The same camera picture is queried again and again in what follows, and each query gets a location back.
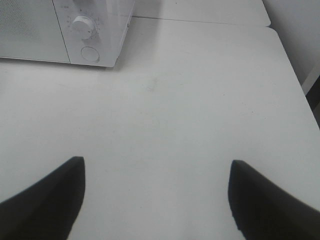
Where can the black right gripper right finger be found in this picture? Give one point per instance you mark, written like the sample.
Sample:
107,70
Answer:
263,211

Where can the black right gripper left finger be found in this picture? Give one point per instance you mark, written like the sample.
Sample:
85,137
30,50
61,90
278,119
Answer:
47,209

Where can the round white door button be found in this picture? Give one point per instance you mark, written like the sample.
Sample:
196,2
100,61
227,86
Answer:
90,54

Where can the white microwave door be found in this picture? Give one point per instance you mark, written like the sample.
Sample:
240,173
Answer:
29,30

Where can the white timer knob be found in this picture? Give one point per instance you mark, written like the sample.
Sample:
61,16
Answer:
83,27

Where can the white microwave oven body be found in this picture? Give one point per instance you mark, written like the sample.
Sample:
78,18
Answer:
111,18

